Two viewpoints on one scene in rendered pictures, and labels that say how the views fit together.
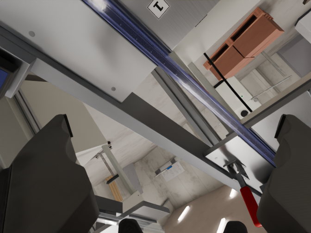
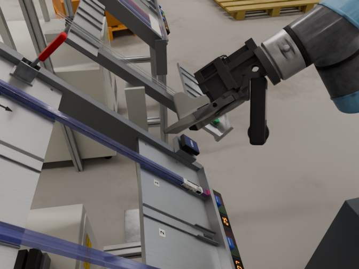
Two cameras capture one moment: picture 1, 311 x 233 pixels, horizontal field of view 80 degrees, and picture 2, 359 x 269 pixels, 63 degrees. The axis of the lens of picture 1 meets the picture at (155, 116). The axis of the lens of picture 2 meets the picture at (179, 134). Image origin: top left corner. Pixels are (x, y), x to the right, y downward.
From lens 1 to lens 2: 0.53 m
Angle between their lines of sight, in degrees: 70
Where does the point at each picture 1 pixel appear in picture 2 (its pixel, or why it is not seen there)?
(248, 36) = not seen: outside the picture
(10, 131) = (135, 116)
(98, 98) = (151, 138)
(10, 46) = (183, 155)
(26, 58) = (179, 151)
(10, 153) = (140, 102)
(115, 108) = (143, 133)
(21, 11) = (181, 168)
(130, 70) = (146, 155)
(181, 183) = not seen: outside the picture
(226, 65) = not seen: outside the picture
